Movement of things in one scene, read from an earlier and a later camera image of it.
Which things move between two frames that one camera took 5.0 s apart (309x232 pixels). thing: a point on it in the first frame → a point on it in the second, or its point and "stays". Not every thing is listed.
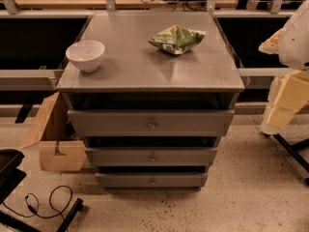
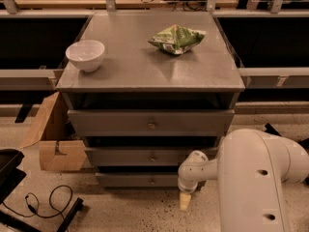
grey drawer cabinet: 153,120 stays
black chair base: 11,176 stays
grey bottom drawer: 152,181 stays
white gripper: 295,45 → 187,187
